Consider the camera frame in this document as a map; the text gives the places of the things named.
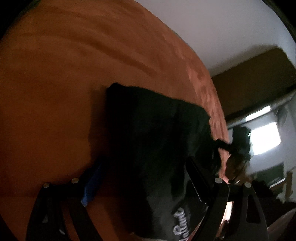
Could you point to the brown wooden wardrobe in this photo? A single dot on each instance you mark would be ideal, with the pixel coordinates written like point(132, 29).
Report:
point(254, 78)

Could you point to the orange blanket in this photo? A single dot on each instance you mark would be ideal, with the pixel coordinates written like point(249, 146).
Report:
point(57, 81)

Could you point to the metal rail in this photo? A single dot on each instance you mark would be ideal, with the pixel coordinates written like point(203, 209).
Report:
point(281, 103)

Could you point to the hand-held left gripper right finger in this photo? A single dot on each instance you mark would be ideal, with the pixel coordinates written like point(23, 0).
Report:
point(198, 180)

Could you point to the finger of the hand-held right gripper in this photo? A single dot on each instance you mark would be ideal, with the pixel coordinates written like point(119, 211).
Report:
point(223, 144)

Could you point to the bright window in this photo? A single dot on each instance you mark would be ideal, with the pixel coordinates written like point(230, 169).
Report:
point(266, 136)

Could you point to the black script print garment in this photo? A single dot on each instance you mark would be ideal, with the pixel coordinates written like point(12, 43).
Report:
point(150, 129)

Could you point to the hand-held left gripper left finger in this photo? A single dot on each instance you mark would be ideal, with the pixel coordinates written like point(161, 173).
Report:
point(91, 190)

